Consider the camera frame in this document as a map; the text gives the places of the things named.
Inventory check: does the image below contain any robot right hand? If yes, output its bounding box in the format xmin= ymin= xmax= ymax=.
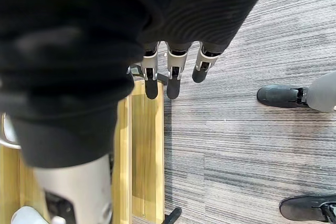
xmin=0 ymin=0 xmax=277 ymax=224

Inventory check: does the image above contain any wooden slat shoe rack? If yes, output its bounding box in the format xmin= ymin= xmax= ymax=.
xmin=0 ymin=73 xmax=165 ymax=224

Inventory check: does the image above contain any white slipper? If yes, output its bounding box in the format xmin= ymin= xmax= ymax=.
xmin=10 ymin=205 xmax=51 ymax=224
xmin=0 ymin=112 xmax=22 ymax=150

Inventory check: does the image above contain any robot dark foot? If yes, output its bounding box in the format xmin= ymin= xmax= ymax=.
xmin=278 ymin=194 xmax=336 ymax=224
xmin=256 ymin=84 xmax=308 ymax=109

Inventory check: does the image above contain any robot silver leg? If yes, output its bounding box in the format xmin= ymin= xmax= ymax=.
xmin=306 ymin=70 xmax=336 ymax=113

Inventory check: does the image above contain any black metal rack frame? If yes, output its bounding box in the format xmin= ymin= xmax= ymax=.
xmin=128 ymin=62 xmax=183 ymax=224

